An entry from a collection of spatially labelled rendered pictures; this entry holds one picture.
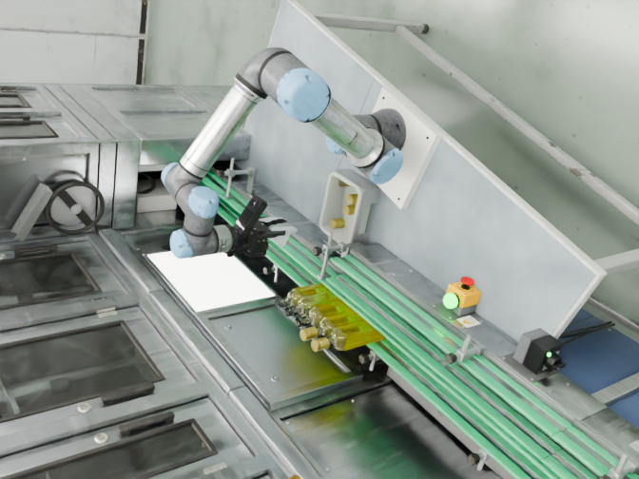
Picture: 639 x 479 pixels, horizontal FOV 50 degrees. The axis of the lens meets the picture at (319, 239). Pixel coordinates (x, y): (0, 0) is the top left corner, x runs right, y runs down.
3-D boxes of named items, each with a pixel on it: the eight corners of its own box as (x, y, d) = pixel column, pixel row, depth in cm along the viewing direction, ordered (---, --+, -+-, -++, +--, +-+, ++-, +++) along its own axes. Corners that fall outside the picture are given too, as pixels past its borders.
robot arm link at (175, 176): (255, 24, 169) (147, 178, 180) (278, 42, 163) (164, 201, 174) (284, 45, 178) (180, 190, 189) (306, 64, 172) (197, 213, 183)
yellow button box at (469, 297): (458, 299, 204) (441, 303, 200) (466, 277, 201) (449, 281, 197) (475, 311, 199) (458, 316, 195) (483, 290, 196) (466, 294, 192)
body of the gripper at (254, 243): (254, 242, 196) (217, 248, 189) (259, 216, 192) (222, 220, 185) (268, 255, 191) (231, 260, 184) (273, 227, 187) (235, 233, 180)
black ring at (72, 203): (99, 226, 262) (42, 233, 250) (102, 175, 253) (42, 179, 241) (104, 232, 259) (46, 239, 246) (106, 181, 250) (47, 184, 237)
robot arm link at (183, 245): (183, 240, 170) (178, 266, 175) (222, 235, 177) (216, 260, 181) (171, 221, 175) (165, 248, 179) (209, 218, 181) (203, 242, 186)
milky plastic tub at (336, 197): (337, 225, 246) (318, 227, 241) (349, 167, 237) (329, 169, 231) (366, 247, 234) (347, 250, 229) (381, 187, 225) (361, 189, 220)
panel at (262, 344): (222, 247, 271) (140, 259, 250) (222, 240, 269) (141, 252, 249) (361, 382, 209) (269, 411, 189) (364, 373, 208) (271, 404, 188)
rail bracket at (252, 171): (261, 192, 279) (211, 197, 266) (266, 154, 272) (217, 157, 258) (266, 197, 276) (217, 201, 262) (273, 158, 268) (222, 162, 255)
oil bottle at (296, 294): (335, 293, 231) (282, 303, 219) (338, 278, 229) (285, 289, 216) (344, 300, 228) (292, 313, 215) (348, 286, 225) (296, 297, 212)
